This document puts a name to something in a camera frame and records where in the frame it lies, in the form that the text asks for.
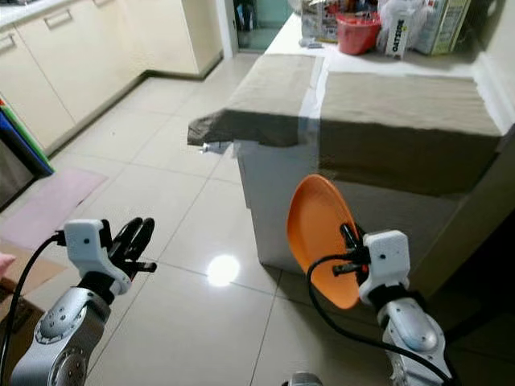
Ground orange plastic plate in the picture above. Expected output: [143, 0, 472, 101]
[286, 174, 363, 310]

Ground pink floor mat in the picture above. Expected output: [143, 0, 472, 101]
[0, 166, 109, 252]

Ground white kitchen island table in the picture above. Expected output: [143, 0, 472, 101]
[233, 12, 515, 294]

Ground pink pillow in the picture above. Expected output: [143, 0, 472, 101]
[0, 253, 19, 281]

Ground brown cardboard box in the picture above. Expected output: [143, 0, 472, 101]
[0, 265, 51, 380]

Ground steel kitchen appliance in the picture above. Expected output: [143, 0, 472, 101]
[0, 141, 41, 210]

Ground large brown table cloth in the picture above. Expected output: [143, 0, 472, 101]
[318, 71, 504, 198]

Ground blue flat folded boards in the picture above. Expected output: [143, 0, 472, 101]
[0, 101, 56, 178]

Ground small brown table cloth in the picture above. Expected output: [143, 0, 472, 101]
[187, 53, 324, 150]

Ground cream kitchen cabinets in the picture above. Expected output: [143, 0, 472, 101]
[0, 0, 225, 154]

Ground red plastic tub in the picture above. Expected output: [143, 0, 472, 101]
[336, 12, 383, 57]

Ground white oat milk carton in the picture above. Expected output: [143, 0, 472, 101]
[386, 14, 413, 60]

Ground colourful printed box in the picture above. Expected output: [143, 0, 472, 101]
[300, 0, 340, 45]

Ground white plastic bag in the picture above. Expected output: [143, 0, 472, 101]
[377, 0, 431, 41]

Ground green and white box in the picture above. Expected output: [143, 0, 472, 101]
[412, 0, 472, 55]

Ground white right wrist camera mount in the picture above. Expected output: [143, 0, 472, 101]
[358, 230, 411, 305]

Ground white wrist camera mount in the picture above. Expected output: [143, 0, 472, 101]
[358, 230, 411, 305]
[63, 219, 134, 296]

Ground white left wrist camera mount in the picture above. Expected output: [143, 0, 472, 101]
[63, 219, 134, 296]

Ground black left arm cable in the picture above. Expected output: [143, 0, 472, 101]
[0, 232, 67, 386]

